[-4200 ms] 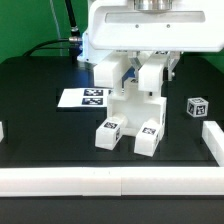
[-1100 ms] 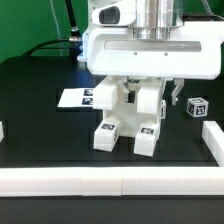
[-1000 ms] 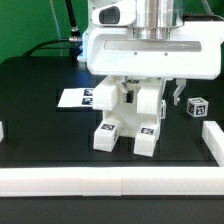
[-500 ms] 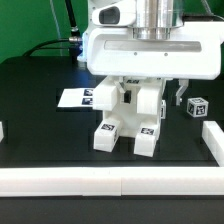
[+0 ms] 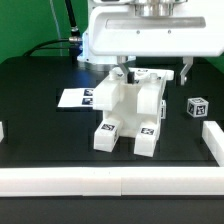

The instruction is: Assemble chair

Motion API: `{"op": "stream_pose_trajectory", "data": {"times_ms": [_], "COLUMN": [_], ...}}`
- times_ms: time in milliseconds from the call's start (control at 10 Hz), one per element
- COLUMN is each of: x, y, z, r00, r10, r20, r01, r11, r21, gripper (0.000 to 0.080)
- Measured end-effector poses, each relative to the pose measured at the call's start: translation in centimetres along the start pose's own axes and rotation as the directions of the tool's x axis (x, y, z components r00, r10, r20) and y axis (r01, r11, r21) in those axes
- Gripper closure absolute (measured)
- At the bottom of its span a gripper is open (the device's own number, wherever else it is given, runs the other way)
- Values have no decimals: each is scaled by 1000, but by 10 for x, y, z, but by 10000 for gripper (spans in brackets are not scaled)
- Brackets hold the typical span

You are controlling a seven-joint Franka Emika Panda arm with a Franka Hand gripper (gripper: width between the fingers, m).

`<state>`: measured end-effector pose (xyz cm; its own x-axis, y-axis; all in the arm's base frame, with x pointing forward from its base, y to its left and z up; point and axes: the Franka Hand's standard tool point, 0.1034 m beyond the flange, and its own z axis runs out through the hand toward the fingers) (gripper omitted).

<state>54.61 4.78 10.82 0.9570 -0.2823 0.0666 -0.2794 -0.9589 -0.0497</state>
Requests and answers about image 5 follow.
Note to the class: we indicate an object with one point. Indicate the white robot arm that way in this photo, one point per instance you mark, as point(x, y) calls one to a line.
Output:
point(144, 8)

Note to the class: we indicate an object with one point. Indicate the white chair seat part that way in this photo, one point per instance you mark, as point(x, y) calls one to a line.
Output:
point(132, 122)

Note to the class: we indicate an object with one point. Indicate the white left rail stub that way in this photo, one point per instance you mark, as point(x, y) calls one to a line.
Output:
point(1, 131)

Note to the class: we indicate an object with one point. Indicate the white right rail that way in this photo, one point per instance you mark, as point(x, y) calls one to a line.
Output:
point(213, 136)

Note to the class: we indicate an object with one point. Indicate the white front rail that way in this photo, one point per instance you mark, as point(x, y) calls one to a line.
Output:
point(83, 181)

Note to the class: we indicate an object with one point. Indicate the white rail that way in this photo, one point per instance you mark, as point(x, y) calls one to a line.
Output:
point(83, 181)
point(213, 136)

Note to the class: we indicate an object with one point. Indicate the white chair back frame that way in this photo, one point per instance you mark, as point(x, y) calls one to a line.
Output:
point(144, 96)

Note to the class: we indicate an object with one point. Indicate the white marker base plate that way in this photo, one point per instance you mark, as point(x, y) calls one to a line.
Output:
point(76, 97)

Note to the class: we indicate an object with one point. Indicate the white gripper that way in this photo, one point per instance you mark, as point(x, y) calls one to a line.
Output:
point(194, 29)

